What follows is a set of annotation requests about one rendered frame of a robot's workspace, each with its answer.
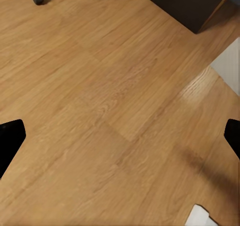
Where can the desktop computer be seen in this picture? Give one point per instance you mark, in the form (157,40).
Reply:
(227,65)

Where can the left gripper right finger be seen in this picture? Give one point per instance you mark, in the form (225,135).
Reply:
(232,135)

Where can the cabinet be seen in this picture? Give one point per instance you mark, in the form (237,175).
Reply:
(192,13)

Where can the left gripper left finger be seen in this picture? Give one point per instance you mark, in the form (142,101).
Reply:
(12,136)

